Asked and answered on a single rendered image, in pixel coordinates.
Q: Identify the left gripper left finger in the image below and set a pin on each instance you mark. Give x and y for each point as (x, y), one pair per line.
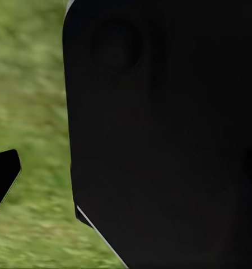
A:
(9, 169)

